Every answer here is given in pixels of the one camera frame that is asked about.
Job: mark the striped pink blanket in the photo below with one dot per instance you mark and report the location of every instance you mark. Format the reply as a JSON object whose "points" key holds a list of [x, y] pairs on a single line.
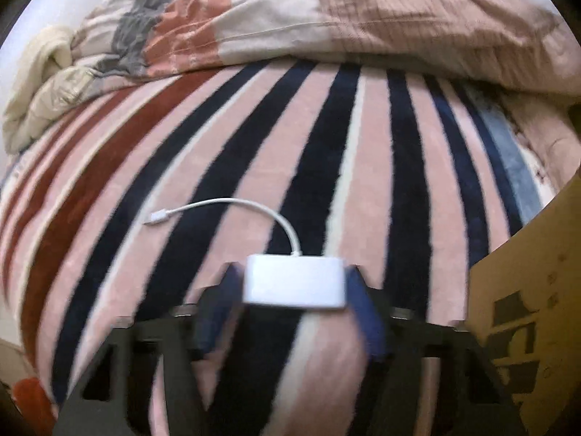
{"points": [[317, 168]]}

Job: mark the pink and grey duvet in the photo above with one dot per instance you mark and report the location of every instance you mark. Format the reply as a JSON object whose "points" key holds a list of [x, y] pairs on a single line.
{"points": [[363, 18]]}

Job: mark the pink floral bed sheet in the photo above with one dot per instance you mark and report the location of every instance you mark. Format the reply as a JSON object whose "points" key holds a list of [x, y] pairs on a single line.
{"points": [[553, 145]]}

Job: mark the cream fleece blanket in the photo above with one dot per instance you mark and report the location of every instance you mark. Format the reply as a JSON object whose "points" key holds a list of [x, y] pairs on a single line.
{"points": [[50, 45]]}

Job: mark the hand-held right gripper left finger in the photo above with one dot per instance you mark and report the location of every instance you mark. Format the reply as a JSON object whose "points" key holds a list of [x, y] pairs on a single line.
{"points": [[218, 315]]}

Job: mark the brown cardboard box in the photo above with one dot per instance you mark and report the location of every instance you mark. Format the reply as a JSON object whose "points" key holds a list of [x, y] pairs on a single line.
{"points": [[544, 259]]}

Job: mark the red cloth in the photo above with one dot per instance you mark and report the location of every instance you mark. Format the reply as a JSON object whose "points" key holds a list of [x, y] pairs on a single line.
{"points": [[31, 404]]}

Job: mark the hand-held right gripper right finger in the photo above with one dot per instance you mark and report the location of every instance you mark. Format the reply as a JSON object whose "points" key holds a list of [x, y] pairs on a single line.
{"points": [[368, 322]]}

